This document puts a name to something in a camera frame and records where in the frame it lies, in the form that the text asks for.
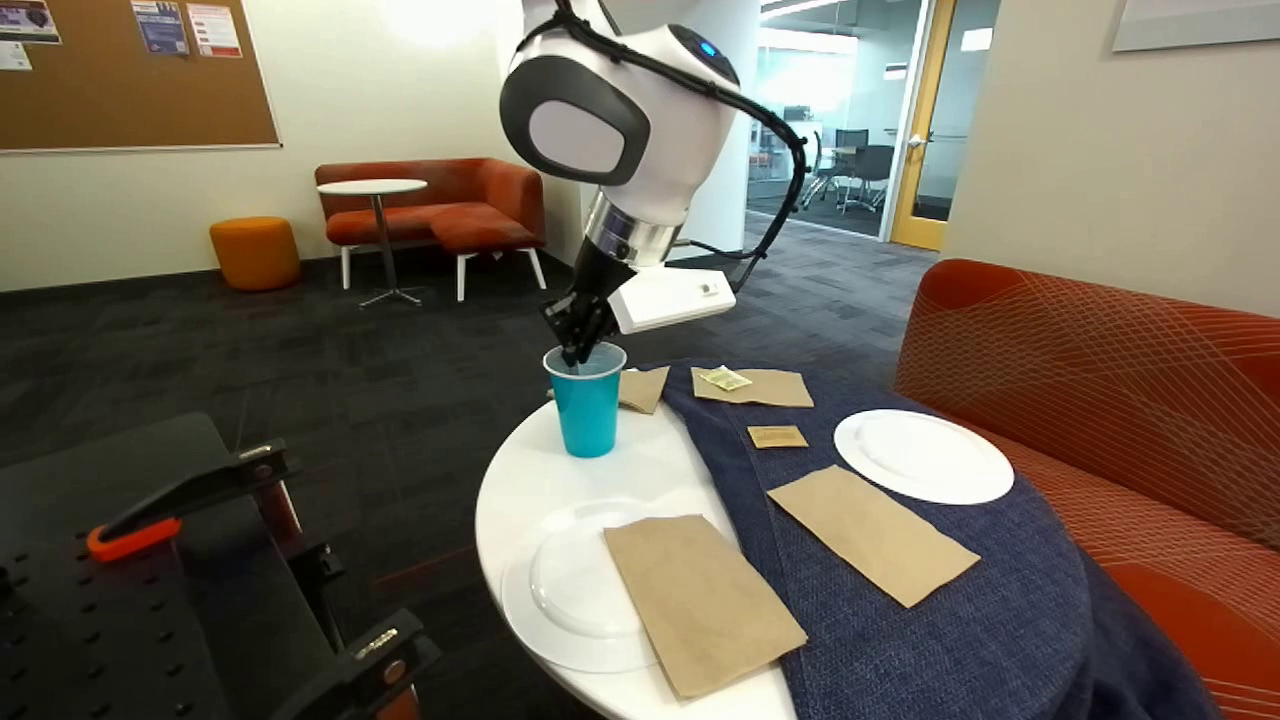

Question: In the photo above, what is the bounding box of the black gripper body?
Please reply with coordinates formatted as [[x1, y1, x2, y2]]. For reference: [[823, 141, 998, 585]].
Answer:
[[535, 239, 640, 352]]

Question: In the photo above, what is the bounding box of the light blue plastic cup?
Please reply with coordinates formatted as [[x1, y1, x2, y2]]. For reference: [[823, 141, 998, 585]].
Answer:
[[540, 339, 632, 463]]

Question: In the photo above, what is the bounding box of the folded brown paper napkin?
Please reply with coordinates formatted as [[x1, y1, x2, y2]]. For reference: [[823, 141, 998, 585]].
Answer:
[[616, 363, 673, 420]]

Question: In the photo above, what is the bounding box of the yellow packet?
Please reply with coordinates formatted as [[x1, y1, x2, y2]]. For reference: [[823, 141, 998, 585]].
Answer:
[[701, 363, 757, 402]]

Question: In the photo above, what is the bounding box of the orange lounge sofa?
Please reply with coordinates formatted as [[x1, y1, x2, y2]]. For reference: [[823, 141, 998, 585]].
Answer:
[[311, 158, 551, 309]]

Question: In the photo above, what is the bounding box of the brown napkin under packet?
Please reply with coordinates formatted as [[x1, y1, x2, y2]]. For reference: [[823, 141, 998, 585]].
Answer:
[[687, 363, 817, 413]]

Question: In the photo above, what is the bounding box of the small square brown napkin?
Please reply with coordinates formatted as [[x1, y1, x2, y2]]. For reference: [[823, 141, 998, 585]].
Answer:
[[743, 420, 812, 457]]

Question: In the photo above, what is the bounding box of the white plate under napkin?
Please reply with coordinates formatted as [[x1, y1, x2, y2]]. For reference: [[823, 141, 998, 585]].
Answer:
[[506, 499, 696, 677]]

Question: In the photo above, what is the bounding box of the small round white table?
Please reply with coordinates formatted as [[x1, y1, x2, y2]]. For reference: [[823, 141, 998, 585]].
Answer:
[[311, 177, 433, 318]]

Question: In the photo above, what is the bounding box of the large brown paper napkin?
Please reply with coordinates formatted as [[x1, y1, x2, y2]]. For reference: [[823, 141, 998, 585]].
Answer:
[[599, 511, 812, 703]]

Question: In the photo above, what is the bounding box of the black office chair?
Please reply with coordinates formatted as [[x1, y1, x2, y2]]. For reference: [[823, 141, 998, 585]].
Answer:
[[799, 125, 899, 225]]

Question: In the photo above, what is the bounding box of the orange round ottoman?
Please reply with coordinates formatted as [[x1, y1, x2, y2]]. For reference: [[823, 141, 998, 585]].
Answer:
[[202, 214, 304, 296]]

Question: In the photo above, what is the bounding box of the white round plate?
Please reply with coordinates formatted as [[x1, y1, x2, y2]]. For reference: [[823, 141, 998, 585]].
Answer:
[[832, 404, 1018, 509]]

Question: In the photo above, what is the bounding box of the yellow framed glass door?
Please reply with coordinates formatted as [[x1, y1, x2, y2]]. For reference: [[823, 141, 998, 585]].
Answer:
[[886, 0, 1005, 258]]

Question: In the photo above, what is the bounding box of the dark blue cloth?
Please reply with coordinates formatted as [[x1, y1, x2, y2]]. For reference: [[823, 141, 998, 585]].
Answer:
[[659, 358, 1225, 720]]

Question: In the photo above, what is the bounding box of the white red poster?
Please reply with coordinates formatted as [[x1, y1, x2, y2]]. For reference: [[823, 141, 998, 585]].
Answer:
[[184, 0, 247, 66]]

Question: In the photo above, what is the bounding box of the blue poster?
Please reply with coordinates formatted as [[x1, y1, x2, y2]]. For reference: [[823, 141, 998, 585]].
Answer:
[[126, 0, 191, 66]]

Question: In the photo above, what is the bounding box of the cork bulletin board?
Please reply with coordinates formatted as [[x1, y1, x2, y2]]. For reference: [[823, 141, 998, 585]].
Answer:
[[0, 0, 284, 153]]

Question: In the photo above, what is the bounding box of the orange red corner couch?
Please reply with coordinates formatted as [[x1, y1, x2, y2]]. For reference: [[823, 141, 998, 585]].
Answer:
[[895, 258, 1280, 720]]

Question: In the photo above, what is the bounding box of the black bracket clamp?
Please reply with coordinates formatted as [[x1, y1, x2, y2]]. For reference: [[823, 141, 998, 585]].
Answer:
[[272, 533, 442, 720]]

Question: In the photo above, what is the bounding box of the black clamp orange handle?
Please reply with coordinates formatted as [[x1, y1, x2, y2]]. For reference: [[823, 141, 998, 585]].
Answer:
[[81, 442, 291, 567]]

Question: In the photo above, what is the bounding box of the grey wall sign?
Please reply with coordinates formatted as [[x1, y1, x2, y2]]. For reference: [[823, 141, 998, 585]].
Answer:
[[1103, 0, 1280, 60]]

